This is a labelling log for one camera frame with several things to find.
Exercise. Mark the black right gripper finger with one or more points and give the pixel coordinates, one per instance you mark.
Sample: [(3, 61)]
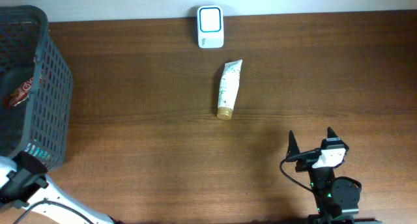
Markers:
[(331, 133), (292, 149)]

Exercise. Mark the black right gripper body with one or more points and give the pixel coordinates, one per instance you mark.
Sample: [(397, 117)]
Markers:
[(305, 165)]

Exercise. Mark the white tube with gold cap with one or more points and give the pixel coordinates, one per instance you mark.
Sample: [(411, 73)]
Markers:
[(228, 91)]

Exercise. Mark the small teal tissue pack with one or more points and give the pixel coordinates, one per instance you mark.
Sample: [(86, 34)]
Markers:
[(37, 152)]

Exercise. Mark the red snack packet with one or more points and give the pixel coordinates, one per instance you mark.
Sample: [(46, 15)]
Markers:
[(21, 93)]

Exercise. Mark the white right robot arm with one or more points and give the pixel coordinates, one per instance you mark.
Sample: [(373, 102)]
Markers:
[(336, 198)]

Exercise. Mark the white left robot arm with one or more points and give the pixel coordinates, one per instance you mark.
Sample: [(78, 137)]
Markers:
[(25, 184)]

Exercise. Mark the grey plastic mesh basket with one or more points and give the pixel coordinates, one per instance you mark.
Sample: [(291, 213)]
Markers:
[(42, 120)]

